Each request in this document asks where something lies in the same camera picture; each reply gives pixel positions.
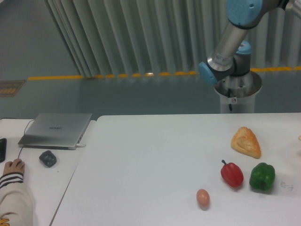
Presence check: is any person's hand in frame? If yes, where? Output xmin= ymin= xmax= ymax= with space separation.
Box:
xmin=3 ymin=159 xmax=25 ymax=175

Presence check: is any bread loaf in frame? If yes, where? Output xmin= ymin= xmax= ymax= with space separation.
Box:
xmin=230 ymin=127 xmax=261 ymax=159

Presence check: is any brown egg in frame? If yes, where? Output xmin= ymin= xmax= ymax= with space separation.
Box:
xmin=196 ymin=189 xmax=210 ymax=207

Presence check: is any black phone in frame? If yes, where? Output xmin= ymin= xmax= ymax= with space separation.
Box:
xmin=0 ymin=138 xmax=7 ymax=163

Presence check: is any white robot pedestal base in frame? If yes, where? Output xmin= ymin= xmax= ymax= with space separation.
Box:
xmin=214 ymin=71 xmax=262 ymax=113

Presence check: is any black base cable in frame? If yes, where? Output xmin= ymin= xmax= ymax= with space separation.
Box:
xmin=227 ymin=88 xmax=233 ymax=114

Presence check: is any grey mouse cable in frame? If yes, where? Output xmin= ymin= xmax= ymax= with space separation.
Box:
xmin=0 ymin=117 xmax=36 ymax=161

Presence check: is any red bell pepper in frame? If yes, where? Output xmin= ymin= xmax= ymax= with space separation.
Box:
xmin=221 ymin=160 xmax=244 ymax=188

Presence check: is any white pleated curtain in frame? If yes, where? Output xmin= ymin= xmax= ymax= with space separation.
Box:
xmin=46 ymin=0 xmax=301 ymax=78

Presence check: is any cream striped sleeve forearm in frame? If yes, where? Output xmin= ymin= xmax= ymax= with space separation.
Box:
xmin=0 ymin=172 xmax=33 ymax=226

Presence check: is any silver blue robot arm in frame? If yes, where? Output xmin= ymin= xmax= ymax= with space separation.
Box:
xmin=198 ymin=0 xmax=301 ymax=84

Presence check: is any silver closed laptop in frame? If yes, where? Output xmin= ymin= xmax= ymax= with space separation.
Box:
xmin=18 ymin=113 xmax=92 ymax=150

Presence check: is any green bell pepper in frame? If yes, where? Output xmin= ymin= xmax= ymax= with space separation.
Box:
xmin=249 ymin=162 xmax=276 ymax=191

